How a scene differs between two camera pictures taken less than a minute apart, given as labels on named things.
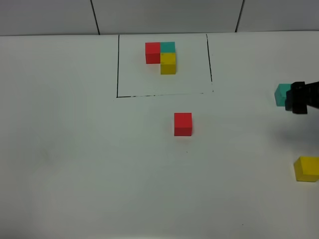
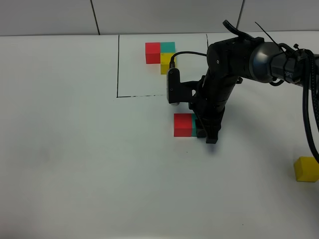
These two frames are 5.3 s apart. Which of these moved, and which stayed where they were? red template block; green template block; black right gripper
Moved: black right gripper
Stayed: green template block; red template block
